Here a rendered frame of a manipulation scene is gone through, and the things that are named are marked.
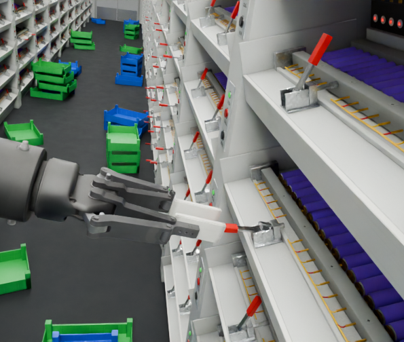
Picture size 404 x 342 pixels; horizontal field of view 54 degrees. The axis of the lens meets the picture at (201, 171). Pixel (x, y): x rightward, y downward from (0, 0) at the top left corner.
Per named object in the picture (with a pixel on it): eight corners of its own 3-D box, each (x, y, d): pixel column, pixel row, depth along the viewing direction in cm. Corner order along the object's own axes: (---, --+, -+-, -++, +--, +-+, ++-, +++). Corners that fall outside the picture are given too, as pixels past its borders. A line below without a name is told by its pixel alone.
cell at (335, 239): (378, 242, 52) (331, 254, 52) (371, 234, 54) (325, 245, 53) (379, 231, 51) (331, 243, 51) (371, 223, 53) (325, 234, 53)
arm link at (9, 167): (-21, 151, 40) (7, 119, 48) (-31, 240, 45) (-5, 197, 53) (41, 165, 42) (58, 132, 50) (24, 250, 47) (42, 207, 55)
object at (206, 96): (217, 179, 83) (206, 118, 76) (186, 94, 136) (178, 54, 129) (310, 158, 84) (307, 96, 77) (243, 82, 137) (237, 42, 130)
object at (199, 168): (205, 254, 92) (194, 205, 85) (180, 147, 145) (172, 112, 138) (289, 235, 93) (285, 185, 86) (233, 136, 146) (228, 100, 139)
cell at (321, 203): (348, 209, 59) (306, 218, 59) (342, 202, 61) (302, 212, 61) (348, 199, 58) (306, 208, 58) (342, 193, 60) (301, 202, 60)
